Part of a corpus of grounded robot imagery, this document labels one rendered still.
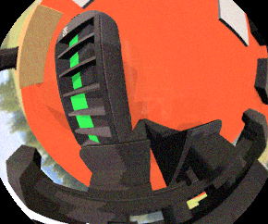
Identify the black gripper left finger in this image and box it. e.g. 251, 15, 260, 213
79, 119, 152, 183

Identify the dark grey switch panel with green rocker switches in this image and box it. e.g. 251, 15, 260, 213
55, 10, 133, 148

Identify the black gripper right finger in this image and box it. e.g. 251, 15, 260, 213
143, 118, 223, 186

